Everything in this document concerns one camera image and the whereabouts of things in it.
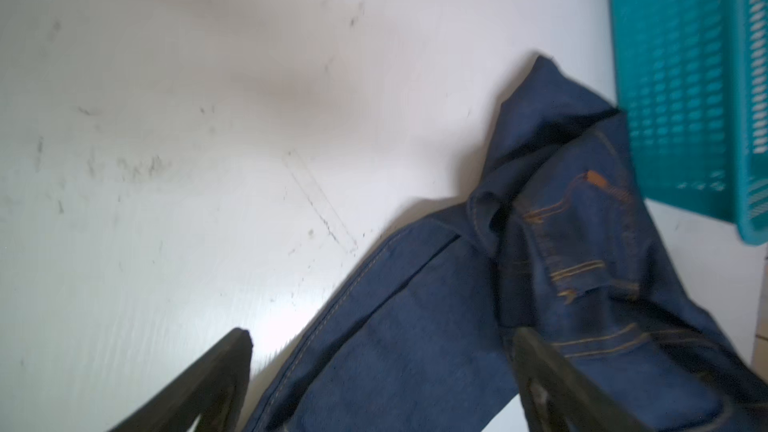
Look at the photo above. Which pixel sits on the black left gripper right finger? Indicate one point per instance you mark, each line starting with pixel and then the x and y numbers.
pixel 557 397

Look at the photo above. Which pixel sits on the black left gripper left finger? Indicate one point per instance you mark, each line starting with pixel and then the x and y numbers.
pixel 207 396

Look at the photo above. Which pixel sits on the dark blue denim trousers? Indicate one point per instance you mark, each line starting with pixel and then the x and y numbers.
pixel 555 237

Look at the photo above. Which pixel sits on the teal plastic basket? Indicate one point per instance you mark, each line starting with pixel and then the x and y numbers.
pixel 692 76

